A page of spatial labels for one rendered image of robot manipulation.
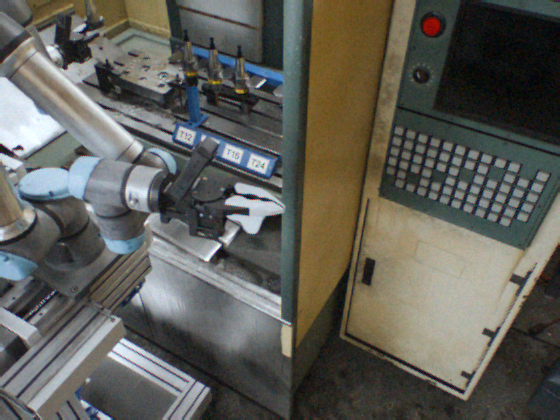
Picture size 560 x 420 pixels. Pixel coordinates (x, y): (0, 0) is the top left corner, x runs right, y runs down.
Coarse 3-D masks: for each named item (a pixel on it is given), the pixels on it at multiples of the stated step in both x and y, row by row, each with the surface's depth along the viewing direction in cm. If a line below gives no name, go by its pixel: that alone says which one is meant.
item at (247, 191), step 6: (240, 186) 84; (246, 186) 84; (252, 186) 84; (240, 192) 82; (246, 192) 82; (252, 192) 82; (258, 192) 82; (264, 192) 83; (246, 198) 83; (252, 198) 83; (258, 198) 82; (264, 198) 82; (270, 198) 81; (282, 204) 81; (264, 216) 85
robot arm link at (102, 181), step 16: (80, 160) 86; (96, 160) 86; (112, 160) 87; (80, 176) 85; (96, 176) 84; (112, 176) 84; (128, 176) 84; (80, 192) 86; (96, 192) 85; (112, 192) 84; (96, 208) 88; (112, 208) 87; (128, 208) 90
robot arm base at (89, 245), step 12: (84, 228) 122; (96, 228) 129; (60, 240) 120; (72, 240) 121; (84, 240) 123; (96, 240) 126; (48, 252) 123; (60, 252) 122; (72, 252) 123; (84, 252) 124; (96, 252) 127; (48, 264) 125; (60, 264) 123; (72, 264) 124; (84, 264) 125
